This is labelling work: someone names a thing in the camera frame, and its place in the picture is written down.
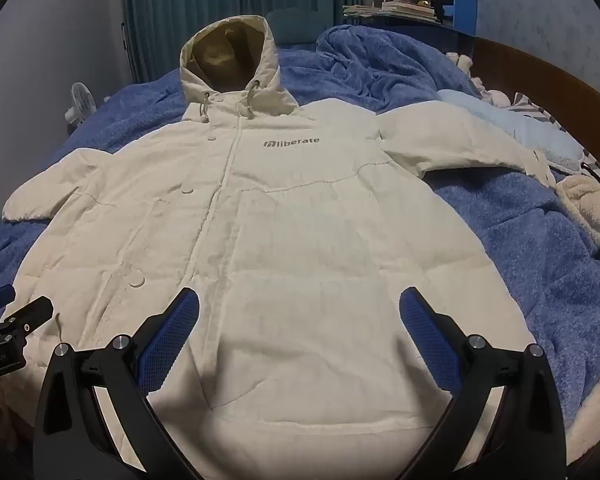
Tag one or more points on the wooden headboard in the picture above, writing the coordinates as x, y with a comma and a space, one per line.
554, 80

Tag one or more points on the light blue pillow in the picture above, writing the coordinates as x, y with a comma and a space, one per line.
504, 120

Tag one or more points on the white electric fan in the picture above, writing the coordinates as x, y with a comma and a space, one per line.
82, 100

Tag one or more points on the blue fleece blanket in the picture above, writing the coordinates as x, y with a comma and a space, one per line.
504, 240

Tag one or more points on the white plush toy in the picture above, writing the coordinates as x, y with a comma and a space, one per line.
462, 62

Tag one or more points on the grey striped cloth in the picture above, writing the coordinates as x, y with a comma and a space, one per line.
527, 104

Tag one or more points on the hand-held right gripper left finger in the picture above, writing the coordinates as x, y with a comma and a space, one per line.
172, 335

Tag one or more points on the white hooded padded jacket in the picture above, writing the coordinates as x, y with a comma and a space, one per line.
280, 235

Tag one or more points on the stack of papers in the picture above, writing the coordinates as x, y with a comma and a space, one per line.
394, 10

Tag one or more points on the cream fleece blanket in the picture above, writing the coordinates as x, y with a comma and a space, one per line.
589, 210

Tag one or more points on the blue desk shelf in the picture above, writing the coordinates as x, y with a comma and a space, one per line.
464, 10

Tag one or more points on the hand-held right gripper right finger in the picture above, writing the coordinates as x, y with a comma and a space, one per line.
424, 335

